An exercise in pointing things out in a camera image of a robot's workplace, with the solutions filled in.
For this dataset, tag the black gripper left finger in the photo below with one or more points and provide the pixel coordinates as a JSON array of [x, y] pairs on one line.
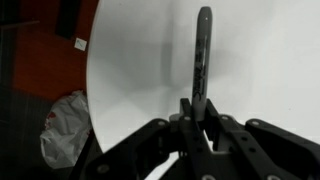
[[133, 146]]

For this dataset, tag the white crumpled plastic bag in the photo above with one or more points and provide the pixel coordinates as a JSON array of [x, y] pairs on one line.
[[66, 133]]

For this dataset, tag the small white paper tag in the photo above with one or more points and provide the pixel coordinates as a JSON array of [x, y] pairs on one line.
[[80, 43]]

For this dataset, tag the black upright beam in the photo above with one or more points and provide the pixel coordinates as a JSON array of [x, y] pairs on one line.
[[68, 18]]

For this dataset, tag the black Sharpie marker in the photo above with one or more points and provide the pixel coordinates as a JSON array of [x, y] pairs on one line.
[[202, 60]]

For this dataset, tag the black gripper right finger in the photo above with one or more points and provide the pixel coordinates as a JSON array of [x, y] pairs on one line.
[[283, 150]]

